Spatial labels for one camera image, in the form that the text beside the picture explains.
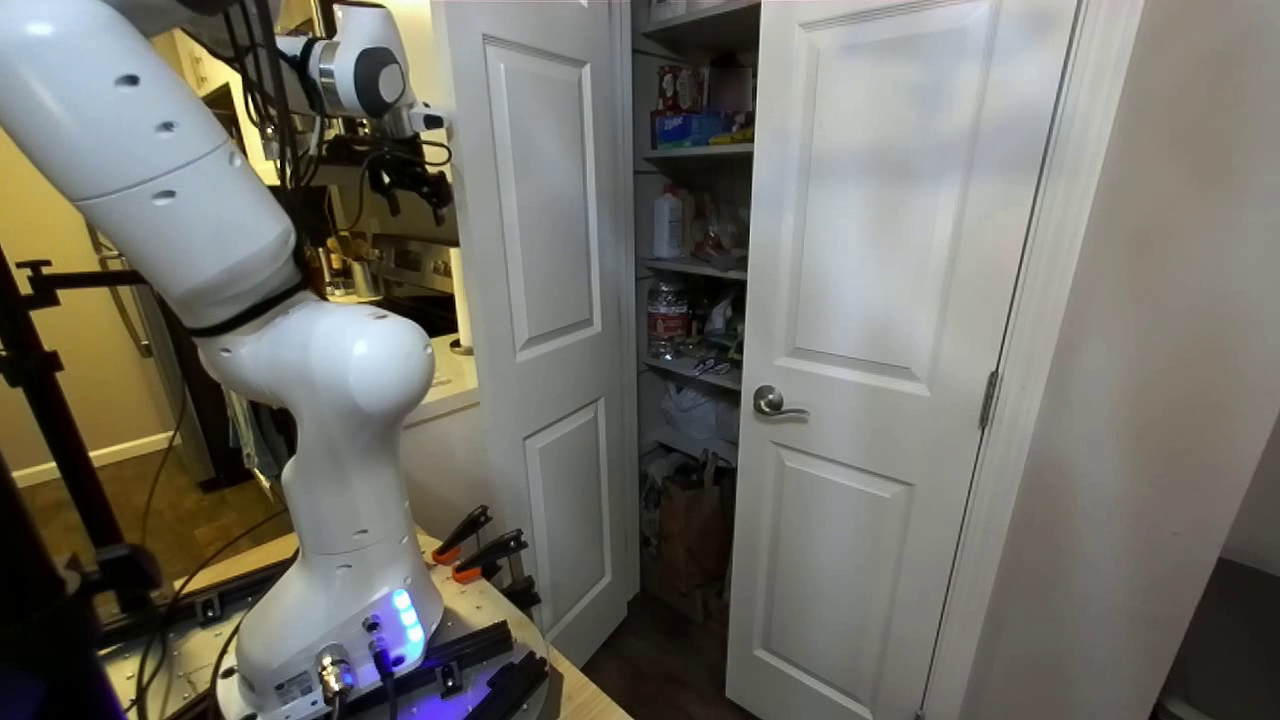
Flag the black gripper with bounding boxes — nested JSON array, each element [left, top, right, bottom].
[[363, 136, 451, 198]]

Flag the white cabinet door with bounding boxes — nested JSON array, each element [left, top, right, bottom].
[[442, 0, 637, 661], [725, 0, 1075, 720]]

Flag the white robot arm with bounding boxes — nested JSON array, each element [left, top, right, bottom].
[[0, 0, 443, 720]]

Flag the silver right door lever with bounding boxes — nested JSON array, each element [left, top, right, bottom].
[[751, 384, 808, 425]]

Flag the white kitchen countertop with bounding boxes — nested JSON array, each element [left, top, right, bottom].
[[404, 335, 480, 425]]

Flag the white jug on shelf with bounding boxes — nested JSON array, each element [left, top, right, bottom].
[[654, 185, 694, 261]]

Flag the blue box on shelf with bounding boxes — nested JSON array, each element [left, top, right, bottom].
[[654, 107, 730, 147]]

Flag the jar on pantry shelf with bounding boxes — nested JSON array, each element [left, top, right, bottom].
[[649, 279, 694, 360]]

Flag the orange black bar clamp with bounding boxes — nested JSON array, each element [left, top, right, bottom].
[[432, 504, 494, 563]]

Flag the brown paper bag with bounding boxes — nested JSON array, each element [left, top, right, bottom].
[[654, 478, 733, 620]]

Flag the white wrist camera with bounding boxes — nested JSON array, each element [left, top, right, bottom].
[[404, 105, 449, 136]]

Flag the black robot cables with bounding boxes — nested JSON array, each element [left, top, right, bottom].
[[218, 0, 337, 273]]

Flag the black camera tripod stand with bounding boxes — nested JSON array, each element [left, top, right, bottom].
[[0, 252, 159, 629]]

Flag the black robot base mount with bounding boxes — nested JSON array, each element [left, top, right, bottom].
[[205, 620, 564, 720]]

